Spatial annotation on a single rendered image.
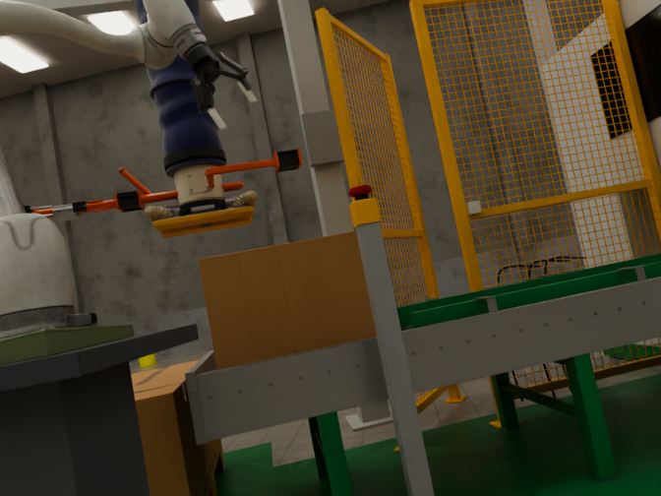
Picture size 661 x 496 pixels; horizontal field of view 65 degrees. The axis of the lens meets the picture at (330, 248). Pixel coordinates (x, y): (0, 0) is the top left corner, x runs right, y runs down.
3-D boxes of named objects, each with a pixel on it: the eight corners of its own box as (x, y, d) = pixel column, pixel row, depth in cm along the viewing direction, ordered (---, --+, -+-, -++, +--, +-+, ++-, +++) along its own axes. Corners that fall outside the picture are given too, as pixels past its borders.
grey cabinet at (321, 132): (343, 161, 298) (333, 112, 300) (345, 159, 293) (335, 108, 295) (310, 167, 295) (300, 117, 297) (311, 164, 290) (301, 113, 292)
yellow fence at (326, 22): (450, 398, 308) (381, 62, 324) (466, 397, 303) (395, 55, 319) (393, 452, 232) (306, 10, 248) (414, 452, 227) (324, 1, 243)
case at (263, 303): (373, 335, 214) (354, 240, 217) (396, 342, 175) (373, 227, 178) (227, 365, 206) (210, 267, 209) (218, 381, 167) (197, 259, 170)
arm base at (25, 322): (69, 328, 99) (65, 299, 100) (-37, 352, 101) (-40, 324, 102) (117, 326, 117) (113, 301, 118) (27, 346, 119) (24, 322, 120)
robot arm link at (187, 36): (183, 24, 140) (196, 42, 140) (203, 24, 147) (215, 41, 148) (164, 44, 144) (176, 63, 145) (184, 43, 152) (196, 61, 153)
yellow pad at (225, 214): (253, 216, 190) (250, 203, 190) (254, 211, 180) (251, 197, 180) (156, 231, 183) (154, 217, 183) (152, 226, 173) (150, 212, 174)
